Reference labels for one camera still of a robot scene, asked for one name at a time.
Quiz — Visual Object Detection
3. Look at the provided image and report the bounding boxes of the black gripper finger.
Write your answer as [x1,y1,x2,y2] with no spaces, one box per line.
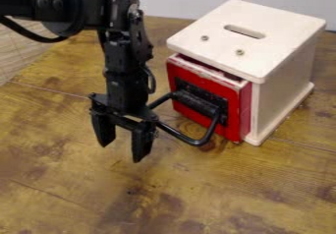
[130,121,155,163]
[90,110,115,147]

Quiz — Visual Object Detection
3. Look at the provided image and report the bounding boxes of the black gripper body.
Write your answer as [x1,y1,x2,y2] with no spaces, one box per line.
[89,67,157,130]

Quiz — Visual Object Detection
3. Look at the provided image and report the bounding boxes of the black metal drawer handle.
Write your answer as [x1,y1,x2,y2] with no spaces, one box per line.
[149,78,227,146]

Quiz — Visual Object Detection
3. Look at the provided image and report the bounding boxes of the red drawer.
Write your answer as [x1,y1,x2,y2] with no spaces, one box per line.
[166,53,251,143]

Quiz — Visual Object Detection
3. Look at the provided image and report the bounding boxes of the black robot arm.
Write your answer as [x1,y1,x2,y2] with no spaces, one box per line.
[0,0,157,162]

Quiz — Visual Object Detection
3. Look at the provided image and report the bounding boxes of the white wooden drawer box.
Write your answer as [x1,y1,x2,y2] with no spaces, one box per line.
[166,0,325,146]

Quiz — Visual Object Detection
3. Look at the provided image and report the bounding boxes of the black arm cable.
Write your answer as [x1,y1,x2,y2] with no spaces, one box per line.
[0,15,157,95]

